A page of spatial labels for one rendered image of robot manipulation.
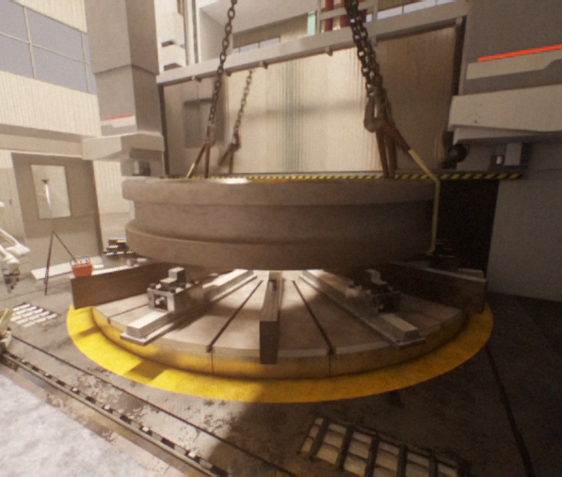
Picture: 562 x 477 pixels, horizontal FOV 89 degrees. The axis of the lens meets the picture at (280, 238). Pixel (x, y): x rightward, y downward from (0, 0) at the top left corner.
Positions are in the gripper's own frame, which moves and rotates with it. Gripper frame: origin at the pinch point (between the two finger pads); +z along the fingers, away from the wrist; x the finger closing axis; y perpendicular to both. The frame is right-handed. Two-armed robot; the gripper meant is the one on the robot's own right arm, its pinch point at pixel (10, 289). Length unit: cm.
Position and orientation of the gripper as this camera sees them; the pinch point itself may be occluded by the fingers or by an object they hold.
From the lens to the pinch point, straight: 404.4
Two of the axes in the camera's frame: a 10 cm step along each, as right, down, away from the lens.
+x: 5.6, 1.6, -8.2
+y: -8.3, 1.1, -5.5
